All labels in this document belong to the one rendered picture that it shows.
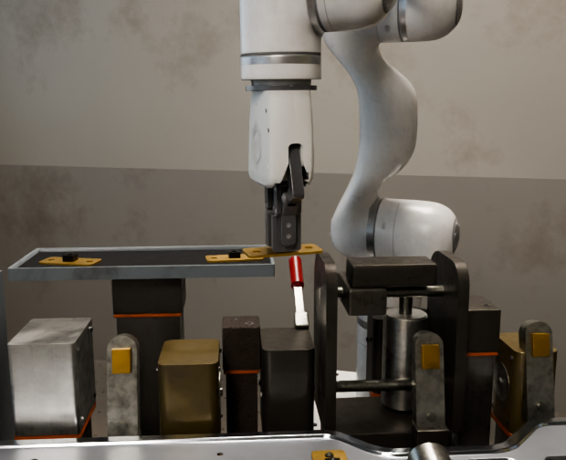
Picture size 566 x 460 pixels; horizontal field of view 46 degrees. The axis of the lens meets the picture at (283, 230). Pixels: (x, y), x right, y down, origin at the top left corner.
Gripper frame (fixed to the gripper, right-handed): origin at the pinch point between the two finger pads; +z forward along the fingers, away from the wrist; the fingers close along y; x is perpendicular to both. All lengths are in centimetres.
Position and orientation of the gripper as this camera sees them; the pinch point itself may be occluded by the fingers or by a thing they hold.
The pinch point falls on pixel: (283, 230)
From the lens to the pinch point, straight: 72.8
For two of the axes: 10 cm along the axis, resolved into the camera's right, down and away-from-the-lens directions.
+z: 0.1, 9.8, 2.0
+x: 9.6, -0.7, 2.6
